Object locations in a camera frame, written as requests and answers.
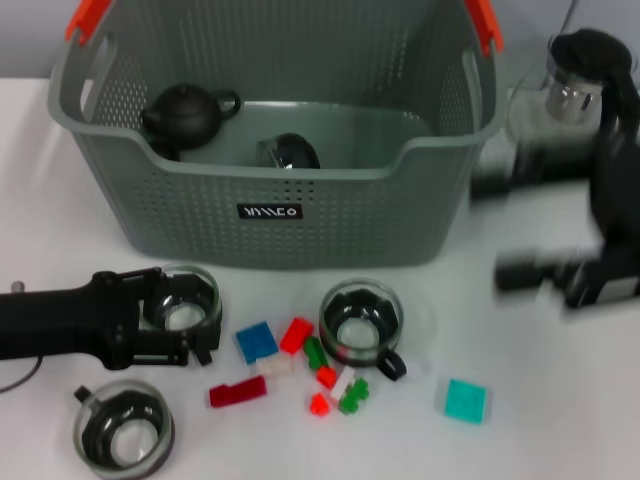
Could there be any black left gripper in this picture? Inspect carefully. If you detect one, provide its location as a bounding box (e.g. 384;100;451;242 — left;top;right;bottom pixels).
0;267;221;371

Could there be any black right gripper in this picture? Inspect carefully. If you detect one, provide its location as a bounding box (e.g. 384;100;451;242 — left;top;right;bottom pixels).
472;144;640;309

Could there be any glass teacup black base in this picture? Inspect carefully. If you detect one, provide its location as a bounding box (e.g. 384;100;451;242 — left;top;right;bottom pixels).
144;263;223;351
256;132;321;171
73;379;176;476
318;278;408;383

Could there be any dark red long brick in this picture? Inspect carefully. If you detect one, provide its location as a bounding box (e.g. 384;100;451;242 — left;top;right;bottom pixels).
208;375;269;410

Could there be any grey perforated storage bin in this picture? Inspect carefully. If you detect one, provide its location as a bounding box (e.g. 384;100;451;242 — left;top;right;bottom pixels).
48;0;506;271

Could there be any blue building brick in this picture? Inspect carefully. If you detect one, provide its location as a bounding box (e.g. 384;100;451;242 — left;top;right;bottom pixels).
234;322;279;366

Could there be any white square building brick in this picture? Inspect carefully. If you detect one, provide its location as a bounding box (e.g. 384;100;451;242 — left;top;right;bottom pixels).
256;355;296;377

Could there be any bright red building brick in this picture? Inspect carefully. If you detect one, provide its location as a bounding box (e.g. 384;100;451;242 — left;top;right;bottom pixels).
279;317;315;355

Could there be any dark green building brick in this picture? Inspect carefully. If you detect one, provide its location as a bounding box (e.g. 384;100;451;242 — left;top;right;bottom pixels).
303;336;329;371

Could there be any glass teapot black lid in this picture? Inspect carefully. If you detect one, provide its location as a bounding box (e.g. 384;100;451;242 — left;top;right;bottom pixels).
507;27;640;166

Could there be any teal flat plate brick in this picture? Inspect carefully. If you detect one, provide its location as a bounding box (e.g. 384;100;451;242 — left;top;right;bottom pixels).
438;377;494;426

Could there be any white long building brick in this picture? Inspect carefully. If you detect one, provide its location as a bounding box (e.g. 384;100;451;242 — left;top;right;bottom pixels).
330;366;359;399

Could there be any black clay teapot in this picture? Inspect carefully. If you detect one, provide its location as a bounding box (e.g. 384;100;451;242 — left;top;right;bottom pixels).
140;83;243;151

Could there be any green car-shaped brick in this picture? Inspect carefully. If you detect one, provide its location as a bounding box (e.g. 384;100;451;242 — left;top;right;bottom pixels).
338;377;371;415

